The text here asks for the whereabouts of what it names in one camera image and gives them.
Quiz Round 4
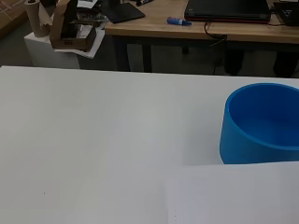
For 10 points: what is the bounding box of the black flat notebook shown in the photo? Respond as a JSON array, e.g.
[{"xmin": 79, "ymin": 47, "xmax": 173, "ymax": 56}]
[{"xmin": 101, "ymin": 2, "xmax": 147, "ymax": 24}]

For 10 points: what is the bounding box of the wooden desk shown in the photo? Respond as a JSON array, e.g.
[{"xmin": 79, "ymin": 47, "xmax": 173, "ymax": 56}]
[{"xmin": 104, "ymin": 0, "xmax": 299, "ymax": 75}]

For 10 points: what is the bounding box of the brown cardboard roll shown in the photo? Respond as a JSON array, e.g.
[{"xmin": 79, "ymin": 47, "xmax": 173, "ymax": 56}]
[{"xmin": 23, "ymin": 0, "xmax": 53, "ymax": 38}]

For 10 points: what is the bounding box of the white cabinet box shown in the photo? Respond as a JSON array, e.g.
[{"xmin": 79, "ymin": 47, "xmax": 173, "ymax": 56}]
[{"xmin": 23, "ymin": 27, "xmax": 106, "ymax": 70}]

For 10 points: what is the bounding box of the blue round tub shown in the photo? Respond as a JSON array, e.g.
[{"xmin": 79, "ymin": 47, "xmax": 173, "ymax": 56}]
[{"xmin": 219, "ymin": 82, "xmax": 299, "ymax": 165}]

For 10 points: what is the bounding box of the open cardboard box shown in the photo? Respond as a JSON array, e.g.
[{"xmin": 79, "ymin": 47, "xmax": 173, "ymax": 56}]
[{"xmin": 49, "ymin": 0, "xmax": 98, "ymax": 52}]

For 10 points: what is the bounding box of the black desk cable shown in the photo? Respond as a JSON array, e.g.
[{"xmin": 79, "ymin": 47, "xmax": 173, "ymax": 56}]
[{"xmin": 204, "ymin": 21, "xmax": 229, "ymax": 49}]

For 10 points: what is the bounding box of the black device with logo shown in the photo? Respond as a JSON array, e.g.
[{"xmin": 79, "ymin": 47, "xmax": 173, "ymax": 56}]
[{"xmin": 273, "ymin": 1, "xmax": 299, "ymax": 27}]

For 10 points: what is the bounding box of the blue marker pen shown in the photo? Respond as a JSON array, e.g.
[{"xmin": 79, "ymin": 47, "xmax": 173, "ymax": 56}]
[{"xmin": 165, "ymin": 16, "xmax": 192, "ymax": 28}]

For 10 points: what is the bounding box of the flat brown cardboard panel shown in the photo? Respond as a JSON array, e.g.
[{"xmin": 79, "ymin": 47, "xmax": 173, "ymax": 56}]
[{"xmin": 0, "ymin": 0, "xmax": 28, "ymax": 40}]

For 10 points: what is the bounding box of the black laptop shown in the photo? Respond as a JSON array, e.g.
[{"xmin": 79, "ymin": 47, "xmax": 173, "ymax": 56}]
[{"xmin": 183, "ymin": 0, "xmax": 272, "ymax": 23}]

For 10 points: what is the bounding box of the white paper sheet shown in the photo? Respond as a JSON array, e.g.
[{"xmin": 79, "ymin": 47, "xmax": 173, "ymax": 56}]
[{"xmin": 164, "ymin": 161, "xmax": 299, "ymax": 224}]

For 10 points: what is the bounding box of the black marker pen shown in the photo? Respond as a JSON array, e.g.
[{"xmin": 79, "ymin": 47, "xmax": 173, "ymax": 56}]
[{"xmin": 135, "ymin": 0, "xmax": 155, "ymax": 7}]

